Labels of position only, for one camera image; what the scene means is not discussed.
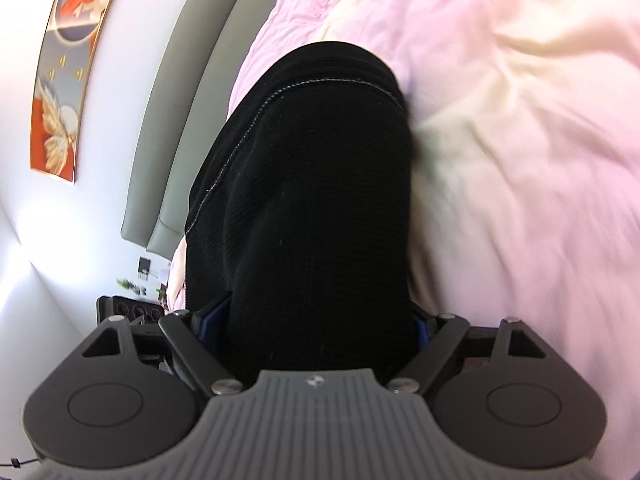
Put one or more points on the green plant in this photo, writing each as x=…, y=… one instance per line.
x=127, y=286

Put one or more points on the pink and cream blanket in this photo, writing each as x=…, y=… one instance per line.
x=525, y=160

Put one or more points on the framed wall poster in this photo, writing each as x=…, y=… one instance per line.
x=65, y=85

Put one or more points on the grey padded headboard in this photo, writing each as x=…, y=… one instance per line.
x=185, y=110

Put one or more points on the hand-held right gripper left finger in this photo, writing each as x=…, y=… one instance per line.
x=214, y=317

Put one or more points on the dark wall socket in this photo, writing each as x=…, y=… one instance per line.
x=144, y=266

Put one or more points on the black pants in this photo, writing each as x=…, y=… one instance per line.
x=310, y=210

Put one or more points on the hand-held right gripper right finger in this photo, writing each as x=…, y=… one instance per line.
x=420, y=332

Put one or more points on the dark suitcase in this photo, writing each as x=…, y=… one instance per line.
x=131, y=307

